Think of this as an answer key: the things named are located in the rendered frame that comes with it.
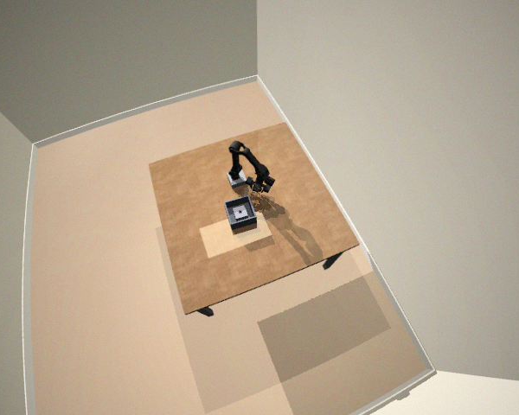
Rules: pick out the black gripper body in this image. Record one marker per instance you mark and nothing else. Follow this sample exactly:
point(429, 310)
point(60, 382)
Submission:
point(266, 187)

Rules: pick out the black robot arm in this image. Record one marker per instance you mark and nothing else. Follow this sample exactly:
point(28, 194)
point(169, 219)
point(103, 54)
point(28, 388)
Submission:
point(261, 170)

